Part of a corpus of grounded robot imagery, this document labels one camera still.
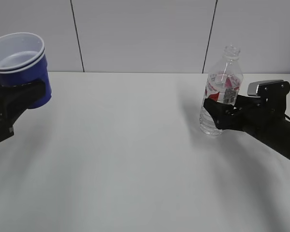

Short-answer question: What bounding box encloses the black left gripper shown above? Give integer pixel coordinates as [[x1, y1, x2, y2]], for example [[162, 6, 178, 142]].
[[0, 80, 46, 142]]

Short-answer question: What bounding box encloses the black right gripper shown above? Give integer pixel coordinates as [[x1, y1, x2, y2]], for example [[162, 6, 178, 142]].
[[203, 95, 285, 134]]

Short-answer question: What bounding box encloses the clear Wahaha water bottle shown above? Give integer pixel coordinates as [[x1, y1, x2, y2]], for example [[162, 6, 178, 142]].
[[199, 44, 244, 138]]

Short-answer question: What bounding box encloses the blue paper cup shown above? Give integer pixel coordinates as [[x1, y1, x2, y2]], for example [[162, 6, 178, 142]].
[[0, 32, 52, 109]]

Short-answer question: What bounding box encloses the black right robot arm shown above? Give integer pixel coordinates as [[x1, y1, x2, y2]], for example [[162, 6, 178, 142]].
[[203, 95, 290, 160]]

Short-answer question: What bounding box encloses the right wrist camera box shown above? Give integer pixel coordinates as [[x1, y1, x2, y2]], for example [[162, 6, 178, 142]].
[[247, 80, 290, 114]]

